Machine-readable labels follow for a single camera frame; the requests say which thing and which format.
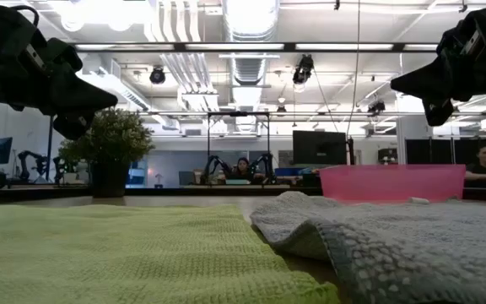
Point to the black box appliance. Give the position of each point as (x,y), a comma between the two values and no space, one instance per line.
(388,156)

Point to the black background robot arm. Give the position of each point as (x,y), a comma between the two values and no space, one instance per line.
(214,166)
(265,165)
(32,162)

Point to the green bushy plant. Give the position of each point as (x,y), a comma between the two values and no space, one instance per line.
(112,135)

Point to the small white cylinder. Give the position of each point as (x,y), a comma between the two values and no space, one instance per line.
(419,200)

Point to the pink translucent plastic basket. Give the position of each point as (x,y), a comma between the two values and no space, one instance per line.
(390,181)

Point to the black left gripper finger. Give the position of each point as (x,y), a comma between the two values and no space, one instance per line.
(72,126)
(82,95)

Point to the person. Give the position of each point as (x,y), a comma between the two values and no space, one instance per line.
(485,159)
(243,169)

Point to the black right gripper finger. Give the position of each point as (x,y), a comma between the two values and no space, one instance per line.
(437,112)
(428,82)

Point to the black partition panels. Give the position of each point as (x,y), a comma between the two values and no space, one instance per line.
(437,151)

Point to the black computer monitor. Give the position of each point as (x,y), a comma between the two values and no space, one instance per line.
(319,148)

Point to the black plant pot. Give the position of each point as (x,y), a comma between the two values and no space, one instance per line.
(109,179)

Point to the green microfiber towel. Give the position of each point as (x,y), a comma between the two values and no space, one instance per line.
(120,253)

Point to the blue storage bin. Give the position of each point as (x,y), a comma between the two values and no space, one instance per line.
(289,172)

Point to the grey microfiber towel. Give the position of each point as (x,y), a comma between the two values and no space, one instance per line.
(416,245)

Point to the black metal frame stand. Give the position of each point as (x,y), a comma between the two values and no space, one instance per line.
(238,114)

